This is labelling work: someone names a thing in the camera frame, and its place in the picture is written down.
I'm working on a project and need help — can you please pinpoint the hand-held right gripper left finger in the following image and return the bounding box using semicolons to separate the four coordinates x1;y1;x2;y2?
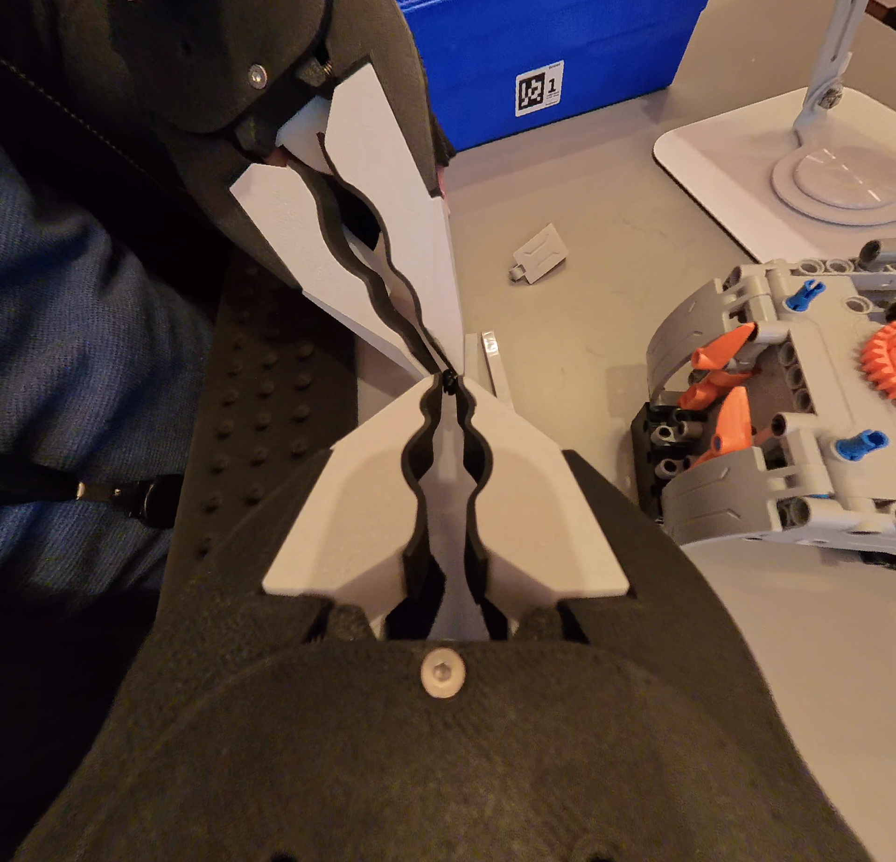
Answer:
262;375;450;640

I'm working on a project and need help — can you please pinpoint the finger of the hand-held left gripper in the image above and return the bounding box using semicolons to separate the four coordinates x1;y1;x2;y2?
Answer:
317;59;466;374
230;161;442;381

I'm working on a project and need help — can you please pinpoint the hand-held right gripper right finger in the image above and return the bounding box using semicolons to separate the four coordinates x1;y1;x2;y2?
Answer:
452;375;631;640

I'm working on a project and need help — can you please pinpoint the blue parts bin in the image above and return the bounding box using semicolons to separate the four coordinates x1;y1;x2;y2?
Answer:
374;0;722;152

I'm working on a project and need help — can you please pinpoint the grey orange toy block model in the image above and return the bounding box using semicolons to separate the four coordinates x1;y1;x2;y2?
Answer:
630;239;896;569

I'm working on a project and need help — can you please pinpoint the dark perforated pad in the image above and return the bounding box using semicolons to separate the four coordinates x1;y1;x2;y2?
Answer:
157;253;358;597

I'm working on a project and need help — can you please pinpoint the small grey block panel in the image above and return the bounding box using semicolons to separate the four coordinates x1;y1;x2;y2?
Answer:
509;224;569;286

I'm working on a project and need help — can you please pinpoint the black strap with buckle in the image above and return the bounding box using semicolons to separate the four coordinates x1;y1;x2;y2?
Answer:
0;473;184;527

